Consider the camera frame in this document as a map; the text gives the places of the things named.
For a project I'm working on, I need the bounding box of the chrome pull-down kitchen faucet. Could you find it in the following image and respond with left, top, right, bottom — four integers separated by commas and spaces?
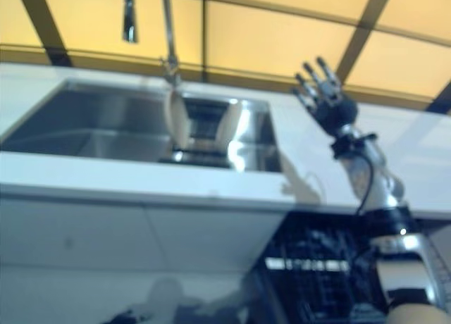
121, 0, 183, 87

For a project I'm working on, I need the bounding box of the yellow window with dark frame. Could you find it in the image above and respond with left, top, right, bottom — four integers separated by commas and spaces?
0, 0, 451, 114

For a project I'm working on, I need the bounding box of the stainless steel kitchen sink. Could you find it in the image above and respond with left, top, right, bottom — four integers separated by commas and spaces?
0, 77, 287, 173

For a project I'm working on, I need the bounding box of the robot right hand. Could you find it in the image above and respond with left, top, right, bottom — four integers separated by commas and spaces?
290, 56, 359, 135

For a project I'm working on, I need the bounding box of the dark wire dishwasher rack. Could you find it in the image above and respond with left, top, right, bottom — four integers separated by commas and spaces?
252, 213, 392, 324

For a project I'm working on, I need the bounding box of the black sink drying rack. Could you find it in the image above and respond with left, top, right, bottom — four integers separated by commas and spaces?
158, 97, 235, 167

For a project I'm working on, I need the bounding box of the beige round ceramic plate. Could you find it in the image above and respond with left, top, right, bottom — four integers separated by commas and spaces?
214, 107, 245, 144
164, 87, 194, 149

